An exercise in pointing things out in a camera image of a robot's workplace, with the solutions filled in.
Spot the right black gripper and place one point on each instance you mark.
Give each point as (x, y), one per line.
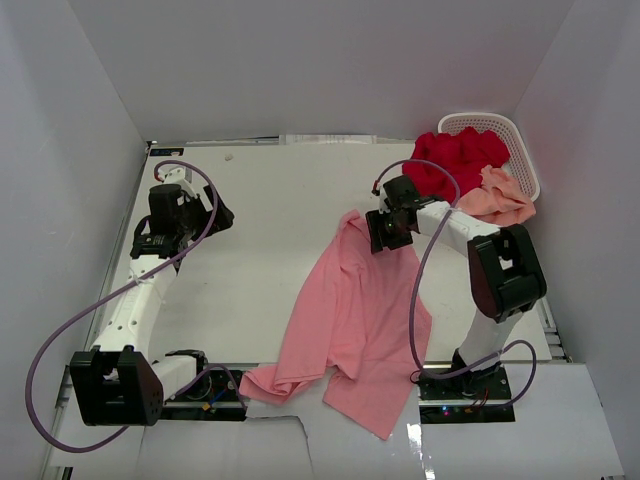
(375, 222)

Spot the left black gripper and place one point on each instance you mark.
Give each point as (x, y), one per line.
(220, 217)

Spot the pink t shirt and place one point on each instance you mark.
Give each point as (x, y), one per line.
(354, 313)

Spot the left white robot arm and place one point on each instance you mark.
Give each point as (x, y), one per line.
(115, 382)

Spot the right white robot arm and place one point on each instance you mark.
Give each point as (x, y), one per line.
(506, 279)

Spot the red t shirt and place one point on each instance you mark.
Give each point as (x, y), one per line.
(463, 156)

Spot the peach t shirt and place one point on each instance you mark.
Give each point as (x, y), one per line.
(498, 200)

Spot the white plastic basket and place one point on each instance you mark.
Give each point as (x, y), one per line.
(519, 165)

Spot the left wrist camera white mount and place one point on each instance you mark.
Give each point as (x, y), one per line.
(177, 175)

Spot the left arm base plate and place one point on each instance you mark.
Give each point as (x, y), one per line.
(213, 399)

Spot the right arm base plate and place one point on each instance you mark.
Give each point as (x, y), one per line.
(458, 401)

